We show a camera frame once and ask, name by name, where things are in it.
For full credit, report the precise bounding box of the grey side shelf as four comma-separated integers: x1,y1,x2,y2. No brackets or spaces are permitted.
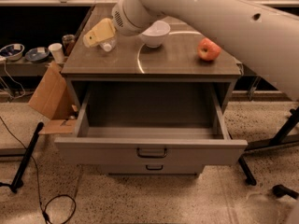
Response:
0,58,54,77

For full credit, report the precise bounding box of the white paper cup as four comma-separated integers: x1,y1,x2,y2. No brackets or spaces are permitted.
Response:
49,43,64,63

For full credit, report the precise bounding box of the black lower drawer handle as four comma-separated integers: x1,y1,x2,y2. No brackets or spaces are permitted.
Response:
146,165,164,171

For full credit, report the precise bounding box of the clear plastic water bottle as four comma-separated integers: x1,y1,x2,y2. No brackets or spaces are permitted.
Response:
100,36,117,52

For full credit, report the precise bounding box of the white bowl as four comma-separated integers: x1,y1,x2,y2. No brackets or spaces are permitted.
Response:
139,21,171,48

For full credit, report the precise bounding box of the red apple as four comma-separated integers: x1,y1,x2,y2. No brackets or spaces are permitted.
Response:
197,37,221,62

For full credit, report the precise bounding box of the open grey top drawer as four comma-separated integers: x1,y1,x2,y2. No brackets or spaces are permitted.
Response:
55,81,248,168

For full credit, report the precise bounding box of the black top drawer handle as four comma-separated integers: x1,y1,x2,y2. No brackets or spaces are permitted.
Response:
136,148,167,159

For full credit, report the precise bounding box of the blue bowl left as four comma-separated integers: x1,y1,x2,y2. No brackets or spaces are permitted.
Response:
0,43,24,62

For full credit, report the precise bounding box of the blue bowl right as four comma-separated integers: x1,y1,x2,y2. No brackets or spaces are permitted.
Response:
25,47,50,63

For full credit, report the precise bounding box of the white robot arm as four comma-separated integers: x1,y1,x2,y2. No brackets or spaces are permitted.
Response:
83,0,299,101

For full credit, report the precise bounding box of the black floor cable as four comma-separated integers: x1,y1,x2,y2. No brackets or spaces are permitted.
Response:
0,115,78,224

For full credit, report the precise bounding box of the black stand frame right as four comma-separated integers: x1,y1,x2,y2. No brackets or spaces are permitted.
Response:
238,106,299,186

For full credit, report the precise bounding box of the blue bowl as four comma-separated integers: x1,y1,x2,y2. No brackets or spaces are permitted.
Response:
25,47,50,63
0,43,24,62

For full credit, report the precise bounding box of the glass jar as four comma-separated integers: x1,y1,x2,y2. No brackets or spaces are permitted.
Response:
62,35,76,55

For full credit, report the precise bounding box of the brown cardboard box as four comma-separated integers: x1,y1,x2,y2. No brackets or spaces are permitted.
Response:
28,62,78,134

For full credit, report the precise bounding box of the white cable left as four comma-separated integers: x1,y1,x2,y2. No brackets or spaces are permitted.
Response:
0,59,27,101

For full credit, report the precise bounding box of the black caster foot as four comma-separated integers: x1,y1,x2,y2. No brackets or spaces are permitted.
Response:
272,185,299,200

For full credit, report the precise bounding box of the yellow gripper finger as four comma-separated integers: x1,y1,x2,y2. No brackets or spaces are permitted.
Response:
83,18,116,48

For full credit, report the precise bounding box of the grey drawer cabinet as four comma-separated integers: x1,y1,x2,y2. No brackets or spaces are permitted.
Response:
61,3,242,176

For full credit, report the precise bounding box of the black drawer handle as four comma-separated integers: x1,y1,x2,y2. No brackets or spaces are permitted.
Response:
146,165,164,171
136,148,167,159

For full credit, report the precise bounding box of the black stand leg left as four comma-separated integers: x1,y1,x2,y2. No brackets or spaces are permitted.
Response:
10,122,44,193

